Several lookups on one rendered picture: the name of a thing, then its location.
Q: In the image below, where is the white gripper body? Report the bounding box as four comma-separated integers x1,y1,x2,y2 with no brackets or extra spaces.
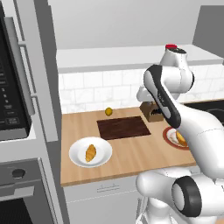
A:
136,85,155,103

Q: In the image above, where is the dark brown cutting board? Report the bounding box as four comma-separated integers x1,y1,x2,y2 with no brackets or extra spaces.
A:
96,115,152,141

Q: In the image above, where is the golden croissant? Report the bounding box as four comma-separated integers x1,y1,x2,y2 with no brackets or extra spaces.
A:
85,143,97,164

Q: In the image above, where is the white base cabinet door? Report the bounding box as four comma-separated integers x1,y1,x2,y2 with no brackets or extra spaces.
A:
64,197,145,224

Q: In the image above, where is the brown knife block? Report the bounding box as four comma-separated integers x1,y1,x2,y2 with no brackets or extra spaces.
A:
138,101,165,123

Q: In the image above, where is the red rimmed plate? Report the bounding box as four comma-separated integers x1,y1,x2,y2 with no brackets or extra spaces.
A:
162,125,191,151

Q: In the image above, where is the orange pastry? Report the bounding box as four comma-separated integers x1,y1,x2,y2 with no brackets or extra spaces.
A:
175,130,188,148

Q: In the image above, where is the black hob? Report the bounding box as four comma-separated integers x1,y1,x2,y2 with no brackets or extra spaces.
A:
183,99,224,127

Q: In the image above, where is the white plate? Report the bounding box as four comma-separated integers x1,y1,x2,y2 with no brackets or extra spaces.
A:
68,136,114,169

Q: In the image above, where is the white drawer front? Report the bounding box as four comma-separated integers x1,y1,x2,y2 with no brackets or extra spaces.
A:
63,174,142,204

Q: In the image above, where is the black microwave oven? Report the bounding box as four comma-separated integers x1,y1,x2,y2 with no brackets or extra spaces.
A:
0,3,38,142

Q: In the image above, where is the black oven knob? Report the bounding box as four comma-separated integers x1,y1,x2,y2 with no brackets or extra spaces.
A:
11,168,27,179

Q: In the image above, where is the grey oven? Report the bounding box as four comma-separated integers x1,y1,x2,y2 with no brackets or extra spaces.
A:
0,157,65,224

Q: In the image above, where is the white wall cabinet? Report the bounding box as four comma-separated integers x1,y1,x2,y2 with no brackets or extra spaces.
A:
56,43,224,74

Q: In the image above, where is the grey drawer handle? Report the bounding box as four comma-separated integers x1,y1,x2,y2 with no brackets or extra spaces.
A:
96,183,121,193

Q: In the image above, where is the grey microwave handle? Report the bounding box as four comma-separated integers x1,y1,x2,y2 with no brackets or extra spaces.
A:
3,17,37,116

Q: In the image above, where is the grey oven handle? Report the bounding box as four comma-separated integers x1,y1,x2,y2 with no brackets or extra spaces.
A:
0,185,36,203

